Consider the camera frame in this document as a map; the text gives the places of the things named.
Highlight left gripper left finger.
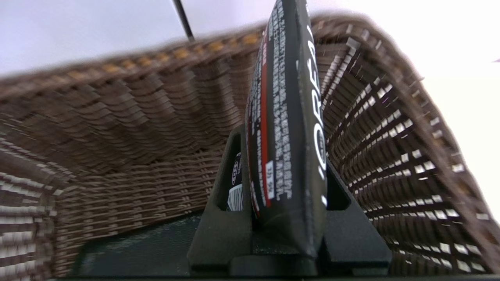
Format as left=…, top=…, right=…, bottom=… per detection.
left=187, top=124, right=254, bottom=276

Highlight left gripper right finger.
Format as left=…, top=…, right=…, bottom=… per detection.
left=318, top=160, right=393, bottom=276

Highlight black face wash tube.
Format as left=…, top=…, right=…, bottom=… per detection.
left=245, top=0, right=329, bottom=258

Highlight dark brown wicker basket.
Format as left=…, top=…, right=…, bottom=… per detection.
left=0, top=14, right=500, bottom=278

